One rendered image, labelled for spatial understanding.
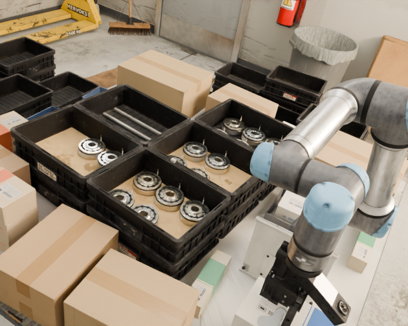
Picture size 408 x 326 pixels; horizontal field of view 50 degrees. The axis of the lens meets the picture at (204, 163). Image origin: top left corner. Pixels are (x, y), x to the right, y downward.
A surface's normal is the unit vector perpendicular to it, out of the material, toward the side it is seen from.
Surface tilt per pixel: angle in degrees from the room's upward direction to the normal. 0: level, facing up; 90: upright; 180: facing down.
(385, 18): 90
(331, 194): 0
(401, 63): 81
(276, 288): 90
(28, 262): 0
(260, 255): 90
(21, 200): 90
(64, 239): 0
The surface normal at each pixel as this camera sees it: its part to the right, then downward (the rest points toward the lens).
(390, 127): -0.56, 0.64
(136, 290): 0.16, -0.79
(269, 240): -0.47, 0.47
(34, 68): 0.85, 0.42
